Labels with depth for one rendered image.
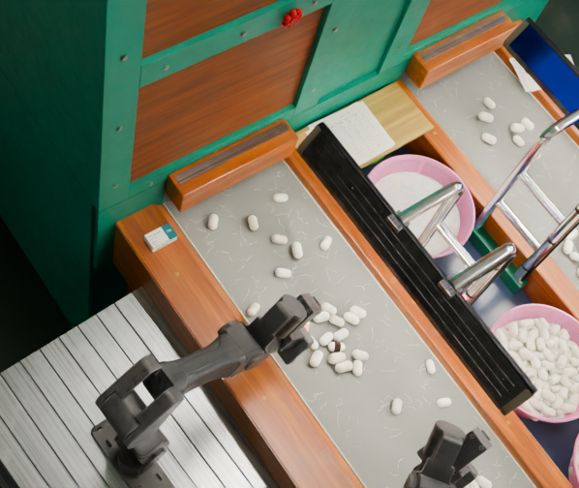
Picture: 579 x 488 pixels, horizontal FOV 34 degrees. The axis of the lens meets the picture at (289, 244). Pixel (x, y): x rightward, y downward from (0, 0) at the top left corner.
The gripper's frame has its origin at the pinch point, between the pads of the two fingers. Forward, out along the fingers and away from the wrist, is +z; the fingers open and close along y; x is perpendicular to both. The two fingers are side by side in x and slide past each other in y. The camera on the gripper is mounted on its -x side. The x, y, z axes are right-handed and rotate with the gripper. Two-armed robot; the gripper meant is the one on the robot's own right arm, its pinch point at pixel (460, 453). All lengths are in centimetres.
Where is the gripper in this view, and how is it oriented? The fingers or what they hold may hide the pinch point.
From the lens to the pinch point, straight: 189.7
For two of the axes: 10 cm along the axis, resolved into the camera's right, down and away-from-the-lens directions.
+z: 4.8, -0.4, 8.8
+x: -6.7, 6.4, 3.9
